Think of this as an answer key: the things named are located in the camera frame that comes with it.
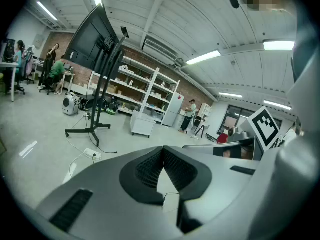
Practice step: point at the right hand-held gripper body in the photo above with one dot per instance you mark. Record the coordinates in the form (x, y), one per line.
(265, 129)

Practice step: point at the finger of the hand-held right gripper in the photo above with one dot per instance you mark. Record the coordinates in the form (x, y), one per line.
(200, 146)

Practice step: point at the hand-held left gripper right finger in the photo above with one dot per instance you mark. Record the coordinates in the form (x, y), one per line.
(225, 174)

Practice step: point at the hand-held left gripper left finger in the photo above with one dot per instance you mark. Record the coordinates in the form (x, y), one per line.
(100, 184)

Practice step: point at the white power strip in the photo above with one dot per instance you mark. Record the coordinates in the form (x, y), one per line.
(92, 153)

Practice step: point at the black tripod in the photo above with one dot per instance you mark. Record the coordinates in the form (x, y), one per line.
(200, 130)

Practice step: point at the red fabric cover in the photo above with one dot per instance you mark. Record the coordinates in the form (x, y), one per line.
(222, 138)

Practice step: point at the dark glass door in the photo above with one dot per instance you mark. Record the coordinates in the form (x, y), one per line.
(233, 114)

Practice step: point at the white cubby shelf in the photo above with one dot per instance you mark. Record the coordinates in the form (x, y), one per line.
(206, 110)

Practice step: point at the white refrigerator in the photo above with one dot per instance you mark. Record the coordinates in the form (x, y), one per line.
(173, 107)

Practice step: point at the black wheeled TV stand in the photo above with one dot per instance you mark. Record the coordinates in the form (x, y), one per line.
(82, 130)

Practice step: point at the white rolling cabinet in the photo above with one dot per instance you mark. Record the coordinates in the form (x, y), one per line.
(142, 124)

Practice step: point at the white metal shelving unit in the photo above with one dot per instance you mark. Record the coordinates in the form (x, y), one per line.
(150, 89)

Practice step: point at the black and green backpack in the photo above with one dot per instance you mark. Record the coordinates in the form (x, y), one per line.
(112, 109)
(103, 105)
(82, 105)

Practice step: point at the brown cardboard box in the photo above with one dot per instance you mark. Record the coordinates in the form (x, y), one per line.
(111, 89)

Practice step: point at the white ceiling air conditioner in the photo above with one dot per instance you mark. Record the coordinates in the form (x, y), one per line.
(160, 49)

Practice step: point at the small black panel device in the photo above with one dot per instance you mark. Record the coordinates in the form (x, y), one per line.
(124, 32)

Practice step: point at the black television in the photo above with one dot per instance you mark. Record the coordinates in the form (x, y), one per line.
(87, 39)

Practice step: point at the white desk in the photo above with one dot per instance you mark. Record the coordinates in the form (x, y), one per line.
(8, 64)

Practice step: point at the black computer monitor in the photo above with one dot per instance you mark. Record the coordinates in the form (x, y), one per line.
(9, 49)

